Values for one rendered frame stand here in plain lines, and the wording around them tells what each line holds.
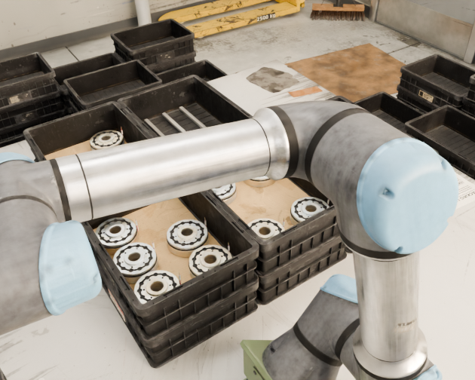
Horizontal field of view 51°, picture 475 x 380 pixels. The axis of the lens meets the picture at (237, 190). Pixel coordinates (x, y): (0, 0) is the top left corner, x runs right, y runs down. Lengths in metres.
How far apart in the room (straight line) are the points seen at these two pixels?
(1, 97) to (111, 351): 1.74
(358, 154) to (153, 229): 0.84
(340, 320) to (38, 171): 0.59
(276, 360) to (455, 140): 1.78
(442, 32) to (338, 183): 3.82
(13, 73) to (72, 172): 2.47
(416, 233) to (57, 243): 0.37
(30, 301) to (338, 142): 0.36
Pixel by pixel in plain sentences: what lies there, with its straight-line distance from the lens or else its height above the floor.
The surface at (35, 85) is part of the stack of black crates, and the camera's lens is 2.75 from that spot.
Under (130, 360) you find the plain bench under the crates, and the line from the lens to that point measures 1.25.
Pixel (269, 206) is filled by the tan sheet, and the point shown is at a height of 0.83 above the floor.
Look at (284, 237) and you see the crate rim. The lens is 1.14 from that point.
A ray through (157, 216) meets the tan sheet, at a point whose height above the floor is 0.83.
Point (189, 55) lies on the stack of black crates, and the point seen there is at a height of 0.48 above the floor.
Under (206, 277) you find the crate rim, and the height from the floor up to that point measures 0.93.
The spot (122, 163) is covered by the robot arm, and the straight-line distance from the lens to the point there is 0.56.
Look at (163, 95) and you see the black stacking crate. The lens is 1.75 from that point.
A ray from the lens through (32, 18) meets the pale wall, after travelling 4.45.
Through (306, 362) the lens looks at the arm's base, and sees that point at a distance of 0.98.
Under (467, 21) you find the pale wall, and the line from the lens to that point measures 4.22.
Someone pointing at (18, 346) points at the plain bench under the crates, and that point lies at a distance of 1.35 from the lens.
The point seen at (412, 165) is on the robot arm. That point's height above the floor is 1.42.
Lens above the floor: 1.74
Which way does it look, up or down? 40 degrees down
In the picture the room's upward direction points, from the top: 2 degrees counter-clockwise
